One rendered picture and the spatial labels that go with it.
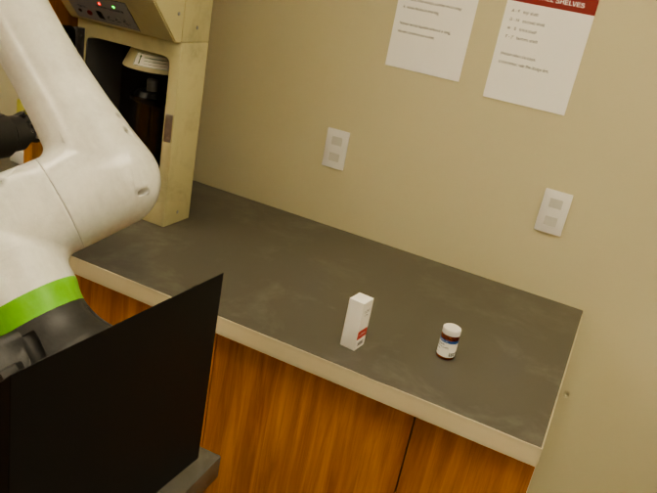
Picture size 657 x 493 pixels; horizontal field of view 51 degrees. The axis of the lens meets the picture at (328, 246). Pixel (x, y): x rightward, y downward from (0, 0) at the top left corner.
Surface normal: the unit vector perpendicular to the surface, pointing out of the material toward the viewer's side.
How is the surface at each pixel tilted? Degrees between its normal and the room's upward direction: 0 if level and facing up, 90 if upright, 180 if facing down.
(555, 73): 90
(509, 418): 0
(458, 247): 90
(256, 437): 90
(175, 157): 90
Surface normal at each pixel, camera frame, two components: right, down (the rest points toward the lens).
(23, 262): 0.54, -0.33
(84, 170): 0.22, -0.33
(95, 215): 0.57, 0.43
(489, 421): 0.18, -0.92
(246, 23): -0.42, 0.26
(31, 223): 0.47, 0.13
